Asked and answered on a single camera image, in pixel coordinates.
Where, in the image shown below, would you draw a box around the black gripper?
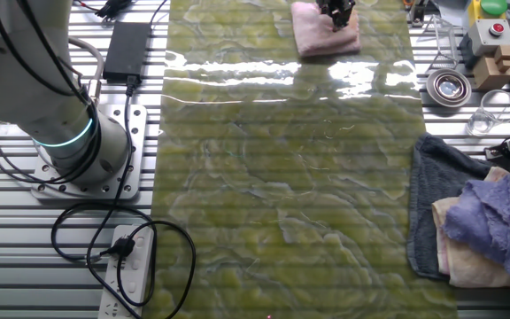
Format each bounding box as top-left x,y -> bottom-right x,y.
315,0 -> 357,32

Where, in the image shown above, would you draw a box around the pink fluffy cloth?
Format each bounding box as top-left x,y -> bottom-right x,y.
290,1 -> 362,58

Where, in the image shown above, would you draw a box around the purple fluffy cloth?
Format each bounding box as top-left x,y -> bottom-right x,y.
442,173 -> 510,286

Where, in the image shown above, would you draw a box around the beige cloth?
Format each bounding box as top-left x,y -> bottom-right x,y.
430,166 -> 510,291

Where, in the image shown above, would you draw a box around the clear acrylic stand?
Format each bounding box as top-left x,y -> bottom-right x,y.
416,12 -> 460,74

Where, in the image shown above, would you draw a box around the small steel bowl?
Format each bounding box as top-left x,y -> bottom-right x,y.
425,68 -> 473,108

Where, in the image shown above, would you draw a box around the grey box red button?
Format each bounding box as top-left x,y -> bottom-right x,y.
458,18 -> 510,70

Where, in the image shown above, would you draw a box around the yellow box green button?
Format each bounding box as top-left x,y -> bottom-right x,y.
467,0 -> 510,27

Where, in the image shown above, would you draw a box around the wooden blocks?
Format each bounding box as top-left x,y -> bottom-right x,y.
471,43 -> 510,92

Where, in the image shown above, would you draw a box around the green marble pattern mat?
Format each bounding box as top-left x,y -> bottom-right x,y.
142,0 -> 460,319

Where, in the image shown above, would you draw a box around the clear glass beaker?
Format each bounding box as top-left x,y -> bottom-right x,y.
466,89 -> 510,137

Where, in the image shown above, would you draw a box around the dark grey towel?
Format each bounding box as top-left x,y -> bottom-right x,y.
406,132 -> 510,281

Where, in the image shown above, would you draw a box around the black power adapter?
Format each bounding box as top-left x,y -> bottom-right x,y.
103,20 -> 152,85

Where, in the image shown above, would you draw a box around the white power strip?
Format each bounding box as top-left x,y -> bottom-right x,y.
97,224 -> 156,319

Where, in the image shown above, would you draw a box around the black cord with red tip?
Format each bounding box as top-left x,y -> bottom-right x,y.
66,0 -> 170,23

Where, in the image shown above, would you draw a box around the black power cable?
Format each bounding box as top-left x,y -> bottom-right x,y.
50,74 -> 197,319

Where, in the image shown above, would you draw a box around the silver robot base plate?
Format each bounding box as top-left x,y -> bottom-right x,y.
31,104 -> 149,200

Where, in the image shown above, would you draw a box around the thick grey robot cable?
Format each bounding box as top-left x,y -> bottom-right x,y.
66,35 -> 105,105

